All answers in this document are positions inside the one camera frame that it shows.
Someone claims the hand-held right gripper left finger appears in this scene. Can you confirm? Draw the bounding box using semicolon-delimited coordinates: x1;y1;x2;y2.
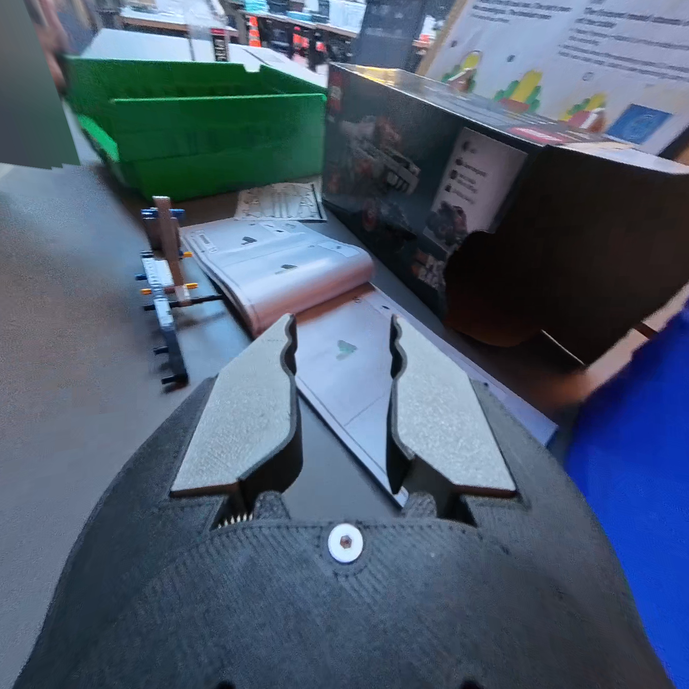
170;313;303;498

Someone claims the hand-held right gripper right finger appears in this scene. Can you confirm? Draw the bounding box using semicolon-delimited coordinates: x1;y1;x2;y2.
385;314;519;498

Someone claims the lego chassis assembly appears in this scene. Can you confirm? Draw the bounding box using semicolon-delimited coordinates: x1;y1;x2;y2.
135;195;224;387

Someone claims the dark cardboard lego box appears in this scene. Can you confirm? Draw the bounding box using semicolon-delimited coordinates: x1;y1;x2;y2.
322;62;689;369

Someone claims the open instruction booklet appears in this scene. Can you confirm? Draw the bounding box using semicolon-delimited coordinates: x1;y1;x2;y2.
180;218;559;509

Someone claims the blue plastic bin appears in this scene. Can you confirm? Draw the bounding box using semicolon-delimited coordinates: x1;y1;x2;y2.
549;301;689;689

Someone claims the white sticker sheet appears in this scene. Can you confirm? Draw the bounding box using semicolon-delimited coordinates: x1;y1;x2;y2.
234;182;327;223

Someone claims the green plastic bin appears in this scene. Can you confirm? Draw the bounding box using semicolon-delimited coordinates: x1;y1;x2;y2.
64;54;329;204

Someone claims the white table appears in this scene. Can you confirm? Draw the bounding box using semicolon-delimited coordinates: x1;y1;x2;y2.
94;27;302;73

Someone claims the white printed poster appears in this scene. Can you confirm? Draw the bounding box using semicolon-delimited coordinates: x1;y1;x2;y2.
420;0;689;157

